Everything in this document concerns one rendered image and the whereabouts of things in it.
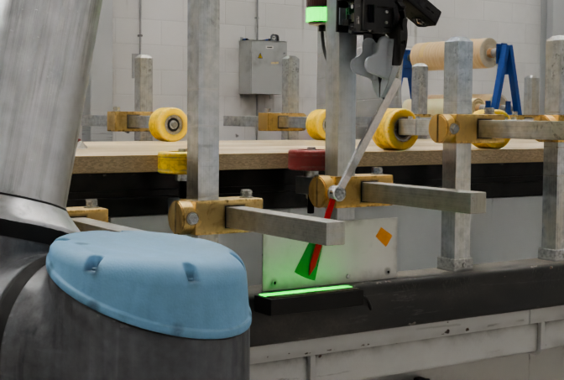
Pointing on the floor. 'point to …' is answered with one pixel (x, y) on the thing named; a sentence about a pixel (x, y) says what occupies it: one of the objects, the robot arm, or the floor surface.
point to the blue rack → (506, 62)
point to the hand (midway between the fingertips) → (384, 89)
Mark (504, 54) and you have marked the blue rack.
